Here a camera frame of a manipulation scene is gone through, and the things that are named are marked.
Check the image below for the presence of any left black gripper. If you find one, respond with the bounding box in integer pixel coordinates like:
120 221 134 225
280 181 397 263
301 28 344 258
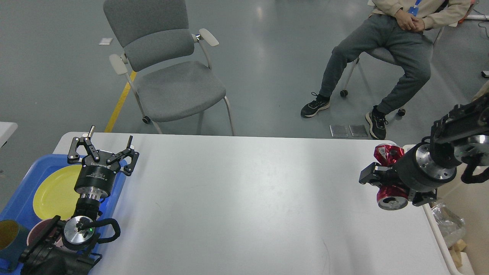
67 125 139 199

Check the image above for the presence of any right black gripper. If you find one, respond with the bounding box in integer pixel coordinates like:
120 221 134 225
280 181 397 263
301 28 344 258
358 143 458 207

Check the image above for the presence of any crushed red soda can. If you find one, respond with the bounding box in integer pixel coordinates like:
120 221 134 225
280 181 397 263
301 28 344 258
374 143 408 210

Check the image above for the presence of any yellow plate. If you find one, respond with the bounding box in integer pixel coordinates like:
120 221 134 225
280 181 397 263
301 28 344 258
32 164 82 220

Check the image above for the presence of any aluminium foil tray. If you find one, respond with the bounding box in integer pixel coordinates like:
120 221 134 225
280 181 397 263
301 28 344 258
431 202 466 248

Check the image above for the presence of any pink mug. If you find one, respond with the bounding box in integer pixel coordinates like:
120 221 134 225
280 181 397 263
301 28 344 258
26 218 63 248

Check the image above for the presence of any brown paper bag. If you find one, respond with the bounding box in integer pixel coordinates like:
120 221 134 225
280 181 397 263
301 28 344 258
448 239 468 270

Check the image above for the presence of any dark teal mug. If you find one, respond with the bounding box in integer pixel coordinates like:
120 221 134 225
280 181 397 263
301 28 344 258
0 220 29 273

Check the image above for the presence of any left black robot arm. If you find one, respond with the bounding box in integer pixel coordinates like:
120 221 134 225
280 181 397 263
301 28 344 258
19 126 139 275

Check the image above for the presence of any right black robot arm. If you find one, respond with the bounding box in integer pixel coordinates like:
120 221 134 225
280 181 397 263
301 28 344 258
359 103 488 210

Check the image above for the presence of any beige plastic bin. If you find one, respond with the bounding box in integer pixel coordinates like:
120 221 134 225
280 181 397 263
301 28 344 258
402 164 489 275

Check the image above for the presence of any blue plastic tray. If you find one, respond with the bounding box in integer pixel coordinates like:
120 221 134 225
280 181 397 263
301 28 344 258
0 154 128 275

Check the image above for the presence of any white side table corner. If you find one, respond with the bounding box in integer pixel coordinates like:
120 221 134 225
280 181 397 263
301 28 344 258
0 121 18 148

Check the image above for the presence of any grey office chair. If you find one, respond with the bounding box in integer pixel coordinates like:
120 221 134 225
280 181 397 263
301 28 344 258
103 0 236 136

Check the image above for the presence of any white chair under person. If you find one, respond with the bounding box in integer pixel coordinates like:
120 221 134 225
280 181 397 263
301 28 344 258
340 0 459 117

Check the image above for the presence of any tan cloth at right edge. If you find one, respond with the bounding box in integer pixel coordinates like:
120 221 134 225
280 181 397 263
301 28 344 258
471 80 489 102

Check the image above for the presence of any seated person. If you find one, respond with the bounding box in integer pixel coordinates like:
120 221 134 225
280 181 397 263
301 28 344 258
300 0 471 140

